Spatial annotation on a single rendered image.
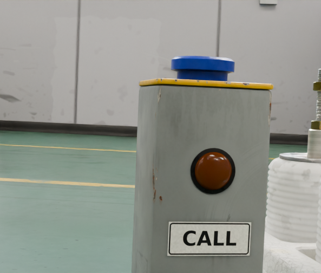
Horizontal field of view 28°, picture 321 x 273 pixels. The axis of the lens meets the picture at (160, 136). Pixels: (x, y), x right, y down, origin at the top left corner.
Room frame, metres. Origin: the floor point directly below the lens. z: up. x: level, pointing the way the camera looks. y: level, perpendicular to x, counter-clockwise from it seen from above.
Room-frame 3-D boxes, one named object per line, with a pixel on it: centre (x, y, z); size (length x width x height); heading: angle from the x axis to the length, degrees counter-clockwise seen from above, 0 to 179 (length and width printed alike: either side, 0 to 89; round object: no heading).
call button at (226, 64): (0.41, -0.02, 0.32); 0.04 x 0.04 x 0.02
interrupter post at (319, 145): (0.63, -0.16, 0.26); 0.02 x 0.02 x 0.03
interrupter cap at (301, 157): (0.63, -0.16, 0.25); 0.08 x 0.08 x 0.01
